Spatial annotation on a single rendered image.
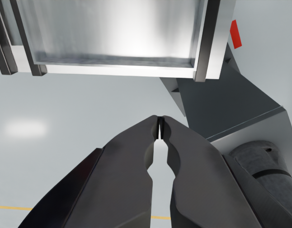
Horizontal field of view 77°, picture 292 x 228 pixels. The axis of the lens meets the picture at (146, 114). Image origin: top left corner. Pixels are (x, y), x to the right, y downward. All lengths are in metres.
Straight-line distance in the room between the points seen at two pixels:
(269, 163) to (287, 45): 1.00
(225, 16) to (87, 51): 0.23
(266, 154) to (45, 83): 1.37
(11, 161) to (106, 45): 1.95
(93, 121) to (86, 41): 1.20
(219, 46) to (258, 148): 0.32
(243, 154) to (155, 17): 0.41
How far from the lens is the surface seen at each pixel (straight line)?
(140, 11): 0.32
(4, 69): 0.41
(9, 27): 0.40
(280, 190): 0.50
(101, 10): 0.33
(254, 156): 0.55
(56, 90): 1.49
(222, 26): 0.34
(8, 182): 2.48
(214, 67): 0.35
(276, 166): 0.55
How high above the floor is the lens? 1.20
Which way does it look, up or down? 60 degrees down
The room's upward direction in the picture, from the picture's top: 174 degrees counter-clockwise
